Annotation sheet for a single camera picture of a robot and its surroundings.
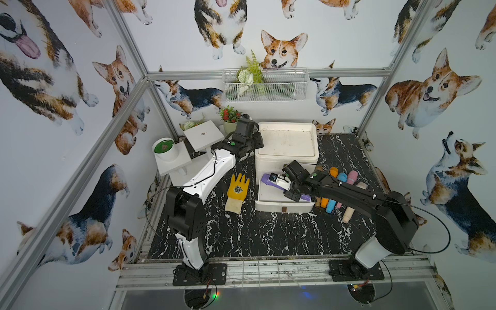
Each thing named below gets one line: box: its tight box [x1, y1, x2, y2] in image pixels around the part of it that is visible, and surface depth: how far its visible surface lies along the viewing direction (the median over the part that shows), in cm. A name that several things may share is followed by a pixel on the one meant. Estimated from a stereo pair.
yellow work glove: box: [224, 173, 250, 215], surface depth 97 cm
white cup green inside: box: [151, 136, 180, 163], surface depth 88 cm
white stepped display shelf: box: [154, 120, 225, 186], surface depth 93 cm
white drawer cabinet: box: [254, 121, 320, 214], surface depth 88 cm
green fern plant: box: [236, 49, 265, 97], surface depth 84 cm
